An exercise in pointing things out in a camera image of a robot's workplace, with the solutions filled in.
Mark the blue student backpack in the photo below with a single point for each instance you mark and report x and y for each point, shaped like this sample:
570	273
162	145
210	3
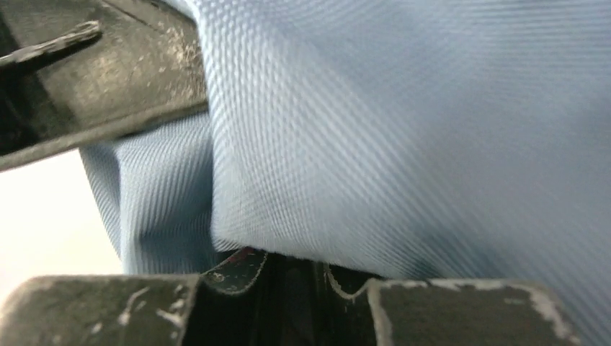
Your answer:
467	138

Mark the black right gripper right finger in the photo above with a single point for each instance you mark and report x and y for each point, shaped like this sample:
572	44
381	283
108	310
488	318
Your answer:
361	309

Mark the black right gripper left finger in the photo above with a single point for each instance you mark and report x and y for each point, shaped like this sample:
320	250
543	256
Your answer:
218	307

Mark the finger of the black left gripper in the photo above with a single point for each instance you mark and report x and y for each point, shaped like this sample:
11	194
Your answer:
123	67

